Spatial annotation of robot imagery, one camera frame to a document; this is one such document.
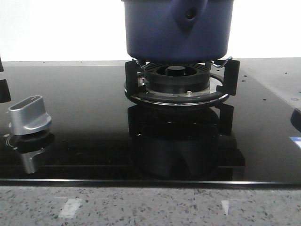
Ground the dark blue cooking pot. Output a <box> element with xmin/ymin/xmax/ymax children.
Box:
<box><xmin>123</xmin><ymin>0</ymin><xmax>234</xmax><ymax>63</ymax></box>

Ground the black pot support grate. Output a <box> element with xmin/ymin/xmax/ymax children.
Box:
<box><xmin>124</xmin><ymin>57</ymin><xmax>240</xmax><ymax>107</ymax></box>

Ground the black gas burner head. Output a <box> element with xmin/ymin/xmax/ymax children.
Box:
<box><xmin>144</xmin><ymin>63</ymin><xmax>210</xmax><ymax>94</ymax></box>

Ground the black glass gas cooktop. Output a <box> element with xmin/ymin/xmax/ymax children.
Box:
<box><xmin>0</xmin><ymin>58</ymin><xmax>301</xmax><ymax>188</ymax></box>

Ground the silver stove control knob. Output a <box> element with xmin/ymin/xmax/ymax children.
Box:
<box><xmin>8</xmin><ymin>95</ymin><xmax>51</xmax><ymax>136</ymax></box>

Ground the black left burner grate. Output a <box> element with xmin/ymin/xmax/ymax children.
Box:
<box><xmin>0</xmin><ymin>56</ymin><xmax>12</xmax><ymax>103</ymax></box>

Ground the blue white sticker label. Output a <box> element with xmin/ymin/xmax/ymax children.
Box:
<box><xmin>290</xmin><ymin>136</ymin><xmax>301</xmax><ymax>149</ymax></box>

